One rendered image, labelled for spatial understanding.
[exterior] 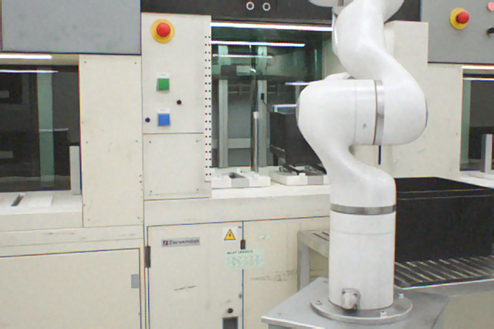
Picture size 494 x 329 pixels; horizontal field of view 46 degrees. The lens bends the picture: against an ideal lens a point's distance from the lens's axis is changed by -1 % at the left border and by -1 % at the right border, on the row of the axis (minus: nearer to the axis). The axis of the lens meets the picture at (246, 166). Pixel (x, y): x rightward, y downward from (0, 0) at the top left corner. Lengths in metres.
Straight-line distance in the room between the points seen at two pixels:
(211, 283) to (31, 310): 0.51
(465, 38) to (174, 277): 1.21
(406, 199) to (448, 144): 0.62
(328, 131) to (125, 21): 0.82
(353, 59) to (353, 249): 0.37
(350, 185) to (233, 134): 1.64
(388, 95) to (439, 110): 0.97
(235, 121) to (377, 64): 1.58
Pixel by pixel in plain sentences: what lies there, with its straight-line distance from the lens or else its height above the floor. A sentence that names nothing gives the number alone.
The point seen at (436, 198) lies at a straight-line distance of 1.48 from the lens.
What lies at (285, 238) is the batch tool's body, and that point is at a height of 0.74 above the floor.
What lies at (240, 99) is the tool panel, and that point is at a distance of 2.65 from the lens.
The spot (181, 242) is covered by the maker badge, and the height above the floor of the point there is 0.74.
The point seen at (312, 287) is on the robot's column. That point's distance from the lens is 1.24.
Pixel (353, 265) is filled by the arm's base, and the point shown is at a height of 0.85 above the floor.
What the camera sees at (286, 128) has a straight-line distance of 1.97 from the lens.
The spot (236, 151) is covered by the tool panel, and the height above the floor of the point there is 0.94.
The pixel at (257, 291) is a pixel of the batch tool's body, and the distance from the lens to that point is 1.82.
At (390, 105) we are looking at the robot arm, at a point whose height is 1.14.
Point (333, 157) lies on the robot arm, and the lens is 1.02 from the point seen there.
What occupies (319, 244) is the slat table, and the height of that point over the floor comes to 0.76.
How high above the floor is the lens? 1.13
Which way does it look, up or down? 6 degrees down
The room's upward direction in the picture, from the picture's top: straight up
